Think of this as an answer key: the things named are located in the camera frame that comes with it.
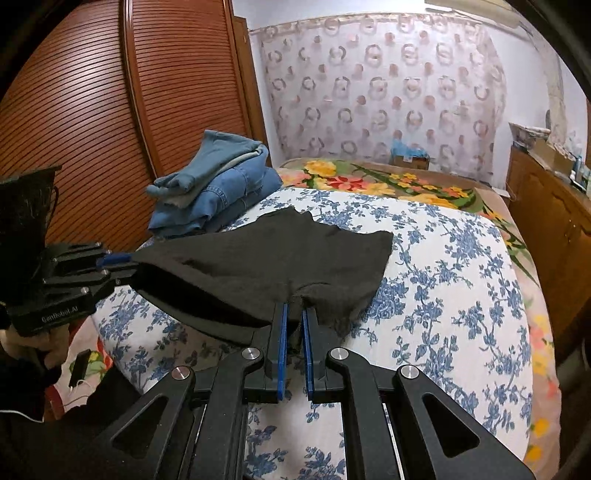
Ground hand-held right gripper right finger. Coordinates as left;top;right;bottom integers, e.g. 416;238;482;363
301;307;536;480

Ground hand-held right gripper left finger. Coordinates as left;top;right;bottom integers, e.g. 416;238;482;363
95;302;291;480

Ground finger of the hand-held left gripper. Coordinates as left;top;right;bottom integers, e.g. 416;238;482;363
48;241;137;269
41;265;139;296

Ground black pants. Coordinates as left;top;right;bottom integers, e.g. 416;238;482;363
131;206;394;344

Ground person's left forearm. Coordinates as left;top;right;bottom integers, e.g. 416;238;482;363
0;342;144;480

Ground light blue folded pants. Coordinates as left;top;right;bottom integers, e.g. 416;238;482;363
147;130;265;197

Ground person's left hand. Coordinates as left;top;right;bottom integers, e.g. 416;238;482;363
0;325;72;370

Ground small black device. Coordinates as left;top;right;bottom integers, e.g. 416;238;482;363
68;350;94;388

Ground folded denim jeans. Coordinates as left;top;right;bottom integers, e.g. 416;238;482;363
148;150;283;238

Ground wooden louvred wardrobe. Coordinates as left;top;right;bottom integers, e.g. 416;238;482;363
0;0;269;259

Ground blue floral white quilt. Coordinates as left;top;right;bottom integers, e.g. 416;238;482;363
95;187;534;480

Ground multicolour floral blanket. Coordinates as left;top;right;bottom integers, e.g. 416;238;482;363
46;157;561;467

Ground small cardboard box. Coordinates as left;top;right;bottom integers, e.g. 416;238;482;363
393;154;431;171

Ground blue plastic bag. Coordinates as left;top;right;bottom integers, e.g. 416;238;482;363
392;138;428;158

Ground circle-patterned sheer curtain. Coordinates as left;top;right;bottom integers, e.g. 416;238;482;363
249;11;509;185

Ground long wooden cabinet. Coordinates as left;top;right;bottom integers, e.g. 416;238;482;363
505;148;591;356

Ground patterned box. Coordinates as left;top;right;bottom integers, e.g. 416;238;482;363
509;122;552;151

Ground open cardboard box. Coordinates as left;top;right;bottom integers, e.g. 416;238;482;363
531;138;573;178

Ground cluster of toiletry bottles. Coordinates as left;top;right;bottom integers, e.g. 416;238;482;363
570;154;591;191

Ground tied beige window drape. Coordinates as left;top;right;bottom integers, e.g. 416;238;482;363
540;41;568;153

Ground white air conditioner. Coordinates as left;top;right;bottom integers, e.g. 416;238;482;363
425;0;522;27

